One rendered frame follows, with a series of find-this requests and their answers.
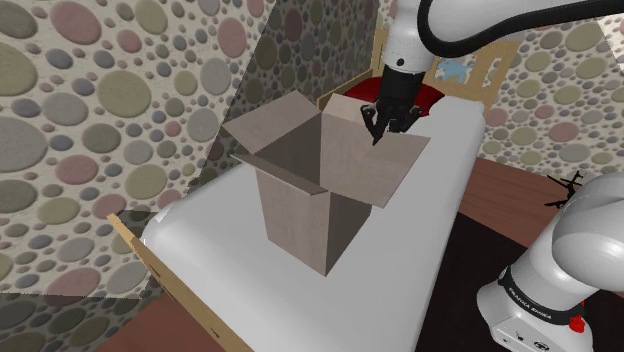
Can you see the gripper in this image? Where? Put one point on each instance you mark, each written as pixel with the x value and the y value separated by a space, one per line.
pixel 400 88

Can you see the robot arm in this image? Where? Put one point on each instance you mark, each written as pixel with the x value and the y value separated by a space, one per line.
pixel 585 244

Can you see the red pillow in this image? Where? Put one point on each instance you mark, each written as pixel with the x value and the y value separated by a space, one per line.
pixel 432 98

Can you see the open brown cardboard box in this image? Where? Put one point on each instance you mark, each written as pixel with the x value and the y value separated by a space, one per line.
pixel 297 219

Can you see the black spindly object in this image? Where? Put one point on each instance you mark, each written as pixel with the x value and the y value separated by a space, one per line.
pixel 568 187

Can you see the white bed with wooden frame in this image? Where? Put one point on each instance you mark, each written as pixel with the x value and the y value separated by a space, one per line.
pixel 244 273

